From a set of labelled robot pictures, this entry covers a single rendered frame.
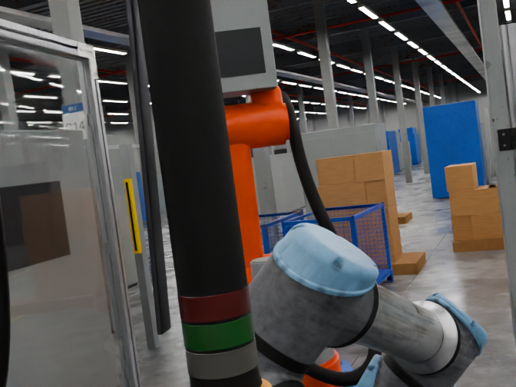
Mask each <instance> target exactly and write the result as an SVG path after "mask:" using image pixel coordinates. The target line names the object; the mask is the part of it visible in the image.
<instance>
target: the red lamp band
mask: <svg viewBox="0 0 516 387"><path fill-rule="evenodd" d="M177 298H178V304H179V310H180V318H181V320H183V321H185V322H188V323H210V322H216V321H221V320H225V319H232V318H235V317H238V316H241V315H243V314H245V313H248V312H249V311H250V310H251V302H250V291H249V284H247V286H245V287H243V288H242V289H239V290H236V291H233V292H230V293H224V294H220V295H215V296H202V297H184V296H179V295H178V294H177Z"/></svg>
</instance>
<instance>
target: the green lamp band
mask: <svg viewBox="0 0 516 387"><path fill-rule="evenodd" d="M181 326H182V332H183V338H184V346H185V347H186V348H187V349H190V350H193V351H202V352H205V351H217V350H222V349H229V348H233V347H236V346H240V345H242V344H244V343H247V342H249V341H250V340H251V339H253V338H254V336H255V331H254V324H253V314H252V310H251V313H250V314H249V315H247V316H245V317H243V318H241V319H237V320H234V321H231V322H225V323H221V324H216V325H208V326H190V325H186V324H183V323H182V321H181Z"/></svg>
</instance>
